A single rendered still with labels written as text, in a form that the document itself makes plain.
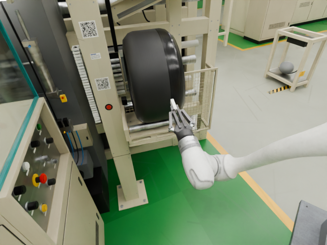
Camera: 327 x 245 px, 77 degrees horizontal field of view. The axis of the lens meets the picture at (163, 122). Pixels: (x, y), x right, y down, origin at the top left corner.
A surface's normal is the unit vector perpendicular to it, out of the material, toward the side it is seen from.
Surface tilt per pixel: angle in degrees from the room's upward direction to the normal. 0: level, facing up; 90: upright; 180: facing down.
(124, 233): 0
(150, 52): 38
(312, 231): 0
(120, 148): 90
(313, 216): 0
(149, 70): 57
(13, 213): 90
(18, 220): 90
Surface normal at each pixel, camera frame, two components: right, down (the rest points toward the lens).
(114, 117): 0.25, 0.60
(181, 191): -0.04, -0.78
